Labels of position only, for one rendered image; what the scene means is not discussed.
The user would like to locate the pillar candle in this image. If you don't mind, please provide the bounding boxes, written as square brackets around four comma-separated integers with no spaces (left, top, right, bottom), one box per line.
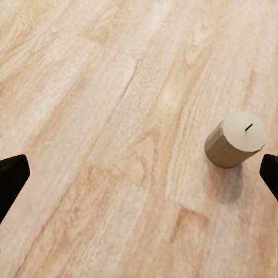
[204,112,266,169]

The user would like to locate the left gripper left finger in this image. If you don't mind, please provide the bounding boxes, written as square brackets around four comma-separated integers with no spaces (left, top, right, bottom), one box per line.
[0,154,30,223]

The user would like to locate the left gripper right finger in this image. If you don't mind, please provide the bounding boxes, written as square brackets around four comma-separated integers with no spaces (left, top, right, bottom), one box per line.
[259,154,278,201]

